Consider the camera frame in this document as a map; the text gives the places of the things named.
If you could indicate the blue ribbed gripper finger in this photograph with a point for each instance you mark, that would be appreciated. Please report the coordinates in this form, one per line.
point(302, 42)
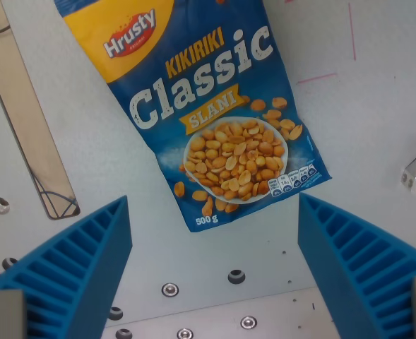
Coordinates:
point(356, 261)
point(70, 268)

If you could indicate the silver pan-head screw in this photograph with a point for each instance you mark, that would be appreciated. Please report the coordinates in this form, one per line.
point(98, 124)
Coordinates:
point(185, 333)
point(170, 289)
point(248, 322)

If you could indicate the blue Hrusty peanut bag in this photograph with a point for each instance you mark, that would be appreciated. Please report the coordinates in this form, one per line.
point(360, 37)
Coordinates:
point(207, 116)

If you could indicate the silver bolted metal plate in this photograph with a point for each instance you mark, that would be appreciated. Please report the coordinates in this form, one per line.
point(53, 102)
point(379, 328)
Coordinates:
point(229, 314)

